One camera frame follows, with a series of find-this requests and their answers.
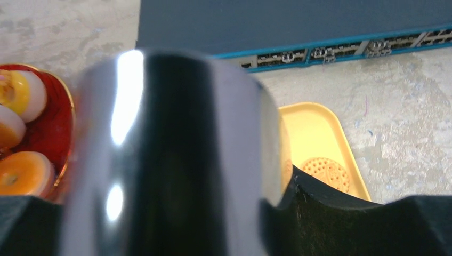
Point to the blue frosted donut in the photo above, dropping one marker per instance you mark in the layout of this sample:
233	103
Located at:
24	93

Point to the white chocolate-drizzled donut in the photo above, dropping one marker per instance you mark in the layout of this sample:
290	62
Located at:
12	128

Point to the dark network switch box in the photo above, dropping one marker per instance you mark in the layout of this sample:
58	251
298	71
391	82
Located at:
268	35

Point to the upper round biscuit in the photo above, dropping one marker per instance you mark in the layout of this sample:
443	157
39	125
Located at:
328	171

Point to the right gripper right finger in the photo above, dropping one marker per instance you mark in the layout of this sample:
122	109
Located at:
316	219

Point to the yellow frosted donut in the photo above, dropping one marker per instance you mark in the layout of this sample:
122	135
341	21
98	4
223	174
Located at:
26	173

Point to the yellow serving tray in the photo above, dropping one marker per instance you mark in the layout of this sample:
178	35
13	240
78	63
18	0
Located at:
315	131

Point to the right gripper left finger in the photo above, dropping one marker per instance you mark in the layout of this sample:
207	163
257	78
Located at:
29	225

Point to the red three-tier cake stand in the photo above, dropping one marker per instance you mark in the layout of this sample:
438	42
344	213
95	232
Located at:
51	133

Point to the metal white-tipped tongs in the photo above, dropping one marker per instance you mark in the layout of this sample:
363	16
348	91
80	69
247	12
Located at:
174	154

